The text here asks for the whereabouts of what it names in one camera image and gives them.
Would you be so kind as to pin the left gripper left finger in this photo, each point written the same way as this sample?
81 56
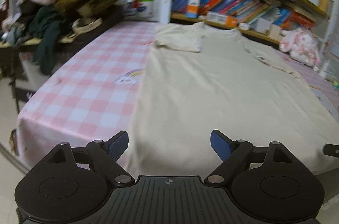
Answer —
105 155

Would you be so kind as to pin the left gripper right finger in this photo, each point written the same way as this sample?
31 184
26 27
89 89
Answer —
234 156

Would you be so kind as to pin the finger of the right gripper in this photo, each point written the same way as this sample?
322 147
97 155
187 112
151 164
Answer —
331 150

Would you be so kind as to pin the cream t-shirt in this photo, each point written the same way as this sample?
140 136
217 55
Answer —
198 79

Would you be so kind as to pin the pink checkered table mat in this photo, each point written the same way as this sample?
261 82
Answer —
92 95

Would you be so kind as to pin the pink white bunny plush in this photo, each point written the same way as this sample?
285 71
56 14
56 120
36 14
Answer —
301 46

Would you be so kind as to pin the white phone charger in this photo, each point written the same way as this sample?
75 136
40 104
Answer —
244 26

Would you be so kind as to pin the pastel sticky note cube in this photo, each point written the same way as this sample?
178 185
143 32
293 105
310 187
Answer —
262 26

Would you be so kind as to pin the lying orange white box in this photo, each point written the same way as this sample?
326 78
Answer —
223 19

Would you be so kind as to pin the dark green hanging garment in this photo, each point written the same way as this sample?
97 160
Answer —
47 25

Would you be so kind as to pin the white green-lid pen tub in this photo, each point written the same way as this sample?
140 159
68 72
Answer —
145 9

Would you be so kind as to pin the row of colourful books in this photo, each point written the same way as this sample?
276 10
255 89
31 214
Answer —
285 15

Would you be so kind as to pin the tall orange white box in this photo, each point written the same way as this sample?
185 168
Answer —
192 8

